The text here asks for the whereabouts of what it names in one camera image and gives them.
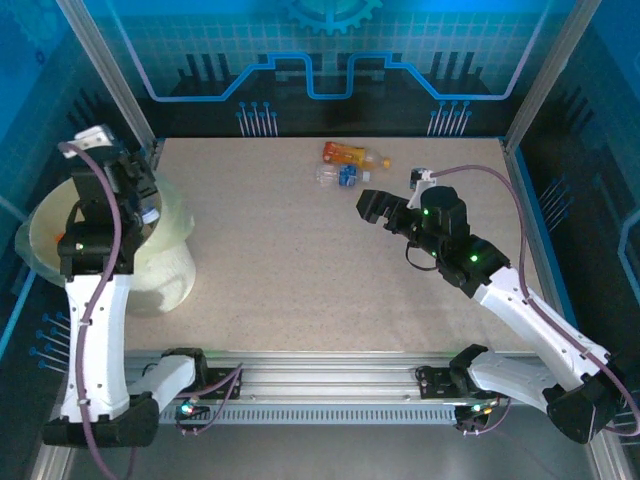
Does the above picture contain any clear bottle grey label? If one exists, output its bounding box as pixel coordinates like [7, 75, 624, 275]
[135, 199, 162, 227]

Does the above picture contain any clear bottle blue label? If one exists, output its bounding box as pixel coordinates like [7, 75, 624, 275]
[313, 162, 372, 188]

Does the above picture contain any orange label juice bottle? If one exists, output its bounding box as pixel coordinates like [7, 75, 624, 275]
[322, 141, 393, 172]

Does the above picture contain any pale yellow round bin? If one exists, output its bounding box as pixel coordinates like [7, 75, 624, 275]
[22, 168, 196, 317]

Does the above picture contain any small lit controller board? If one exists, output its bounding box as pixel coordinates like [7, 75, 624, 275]
[178, 398, 211, 420]
[457, 398, 494, 420]

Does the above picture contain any thin black wire loop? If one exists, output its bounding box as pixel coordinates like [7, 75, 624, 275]
[405, 243, 440, 272]

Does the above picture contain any aluminium frame post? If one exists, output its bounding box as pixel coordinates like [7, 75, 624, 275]
[503, 0, 604, 151]
[54, 0, 164, 154]

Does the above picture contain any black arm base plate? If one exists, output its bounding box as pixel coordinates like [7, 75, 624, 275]
[416, 366, 454, 401]
[177, 367, 245, 401]

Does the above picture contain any aluminium extrusion rail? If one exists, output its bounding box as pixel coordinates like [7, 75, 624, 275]
[124, 349, 539, 401]

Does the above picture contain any short purple cable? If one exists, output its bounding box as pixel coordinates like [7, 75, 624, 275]
[457, 394, 514, 436]
[174, 354, 245, 436]

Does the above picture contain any grey slotted cable duct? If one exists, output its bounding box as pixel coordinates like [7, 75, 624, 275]
[159, 402, 474, 427]

